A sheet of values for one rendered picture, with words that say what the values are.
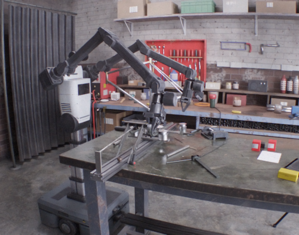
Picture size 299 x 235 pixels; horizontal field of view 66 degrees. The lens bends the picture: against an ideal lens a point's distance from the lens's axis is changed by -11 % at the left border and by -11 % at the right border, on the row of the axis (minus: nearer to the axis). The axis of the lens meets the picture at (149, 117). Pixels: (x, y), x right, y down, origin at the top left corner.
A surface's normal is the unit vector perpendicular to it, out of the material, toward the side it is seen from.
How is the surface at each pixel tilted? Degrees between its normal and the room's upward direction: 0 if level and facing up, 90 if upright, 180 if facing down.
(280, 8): 88
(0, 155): 90
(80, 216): 45
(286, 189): 0
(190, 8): 90
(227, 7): 88
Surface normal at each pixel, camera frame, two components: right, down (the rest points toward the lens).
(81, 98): 0.92, 0.08
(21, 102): 0.28, 0.19
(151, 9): -0.44, 0.22
